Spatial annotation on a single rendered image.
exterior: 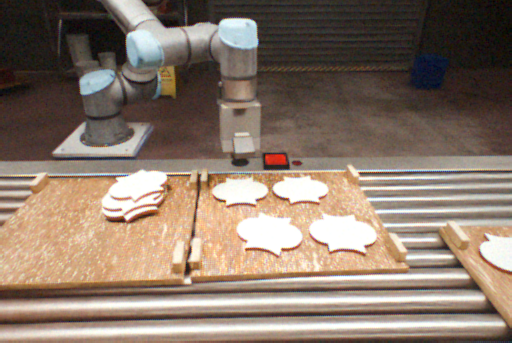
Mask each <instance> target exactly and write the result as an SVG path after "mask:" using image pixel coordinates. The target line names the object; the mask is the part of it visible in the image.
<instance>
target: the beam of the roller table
mask: <svg viewBox="0 0 512 343"><path fill-rule="evenodd" d="M247 160H248V161H249V163H248V165H246V166H244V167H236V166H233V165H232V164H231V161H232V159H185V160H118V161H32V162H0V178H36V177H37V176H38V175H39V174H41V173H47V174H48V177H49V178H65V177H128V176H130V175H132V174H135V173H138V172H139V171H141V169H143V170H144V171H145V172H146V173H148V172H153V171H157V172H161V173H165V175H166V177H178V176H191V175H192V171H193V170H198V174H199V176H201V171H202V169H208V172H209V175H225V174H252V173H309V172H337V171H347V165H352V166H353V167H354V168H355V170H356V171H357V172H358V173H359V174H363V173H488V172H512V156H454V157H319V158H288V160H289V163H290V169H276V170H264V166H263V160H262V158H252V159H247ZM292 161H301V162H302V163H303V164H302V165H299V166H297V165H292V164H291V162H292Z"/></svg>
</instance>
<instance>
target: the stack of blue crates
mask: <svg viewBox="0 0 512 343"><path fill-rule="evenodd" d="M448 63H449V59H447V58H446V57H444V56H440V55H438V54H416V56H415V60H414V65H413V69H412V70H411V74H410V76H411V79H410V83H411V84H412V85H414V86H415V87H416V88H417V89H441V86H442V83H443V82H442V81H443V78H444V75H445V74H446V68H447V66H448Z"/></svg>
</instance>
